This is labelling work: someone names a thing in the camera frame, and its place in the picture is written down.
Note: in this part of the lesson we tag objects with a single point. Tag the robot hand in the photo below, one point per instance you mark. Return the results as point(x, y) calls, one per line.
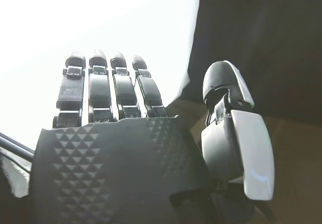
point(120, 173)

